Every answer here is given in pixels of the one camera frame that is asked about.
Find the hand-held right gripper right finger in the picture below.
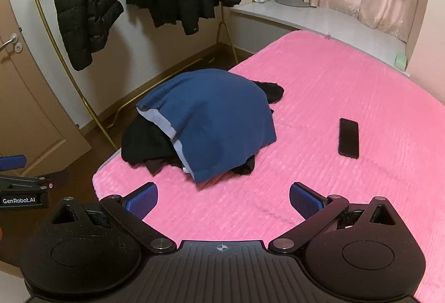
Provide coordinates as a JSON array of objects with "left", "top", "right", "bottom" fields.
[{"left": 268, "top": 182, "right": 399, "bottom": 253}]

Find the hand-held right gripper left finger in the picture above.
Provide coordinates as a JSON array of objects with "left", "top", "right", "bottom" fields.
[{"left": 51, "top": 182, "right": 177, "bottom": 254}]

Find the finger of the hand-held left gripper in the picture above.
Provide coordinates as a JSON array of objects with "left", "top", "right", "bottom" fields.
[{"left": 0, "top": 155, "right": 27, "bottom": 172}]

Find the blue sleeveless shirt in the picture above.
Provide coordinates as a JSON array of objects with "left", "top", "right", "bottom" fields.
[{"left": 136, "top": 68, "right": 277, "bottom": 184}]

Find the pile of black clothes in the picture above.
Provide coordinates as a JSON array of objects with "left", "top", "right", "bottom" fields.
[{"left": 121, "top": 80, "right": 285, "bottom": 178}]

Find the gold clothes rack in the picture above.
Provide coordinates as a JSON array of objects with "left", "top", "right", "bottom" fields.
[{"left": 21, "top": 0, "right": 238, "bottom": 151}]

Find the beige wooden door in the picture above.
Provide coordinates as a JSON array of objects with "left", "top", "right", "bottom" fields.
[{"left": 0, "top": 0, "right": 93, "bottom": 182}]

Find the black smartphone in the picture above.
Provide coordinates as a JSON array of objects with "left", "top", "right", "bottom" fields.
[{"left": 338, "top": 118, "right": 360, "bottom": 159}]

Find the pink ribbed blanket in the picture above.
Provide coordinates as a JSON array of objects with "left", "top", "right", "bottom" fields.
[{"left": 92, "top": 30, "right": 445, "bottom": 303}]

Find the glossy black puffer jacket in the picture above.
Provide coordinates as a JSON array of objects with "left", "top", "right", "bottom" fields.
[{"left": 47, "top": 0, "right": 125, "bottom": 72}]

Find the silver door handle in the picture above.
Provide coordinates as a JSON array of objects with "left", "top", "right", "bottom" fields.
[{"left": 0, "top": 33, "right": 23, "bottom": 53}]

